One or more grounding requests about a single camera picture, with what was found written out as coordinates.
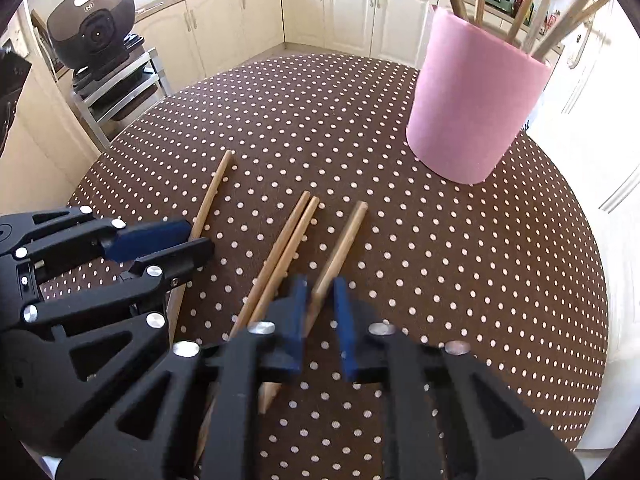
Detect wooden chopstick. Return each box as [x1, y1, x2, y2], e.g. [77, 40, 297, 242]
[229, 191, 310, 338]
[257, 199, 370, 416]
[195, 196, 319, 469]
[167, 150, 233, 342]

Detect cream kitchen cabinets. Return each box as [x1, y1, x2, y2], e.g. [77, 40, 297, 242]
[131, 0, 564, 94]

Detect black round kitchen appliance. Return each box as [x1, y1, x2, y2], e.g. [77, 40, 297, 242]
[47, 0, 136, 72]

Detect wooden chopstick on table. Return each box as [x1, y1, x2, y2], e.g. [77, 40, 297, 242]
[195, 196, 319, 469]
[257, 199, 370, 416]
[229, 191, 310, 338]

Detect metal shelf rack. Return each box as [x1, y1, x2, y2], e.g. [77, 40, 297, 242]
[70, 32, 174, 152]

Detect brown polka dot tablecloth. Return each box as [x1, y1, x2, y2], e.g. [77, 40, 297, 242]
[68, 54, 608, 452]

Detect pink cylindrical utensil holder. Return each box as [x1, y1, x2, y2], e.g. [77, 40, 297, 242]
[406, 8, 551, 184]

